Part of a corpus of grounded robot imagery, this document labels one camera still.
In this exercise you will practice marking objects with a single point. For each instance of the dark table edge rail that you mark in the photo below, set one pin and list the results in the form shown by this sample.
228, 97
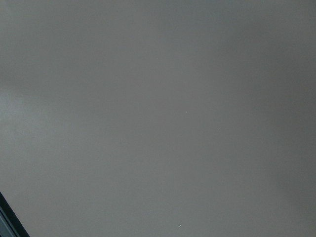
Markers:
10, 226

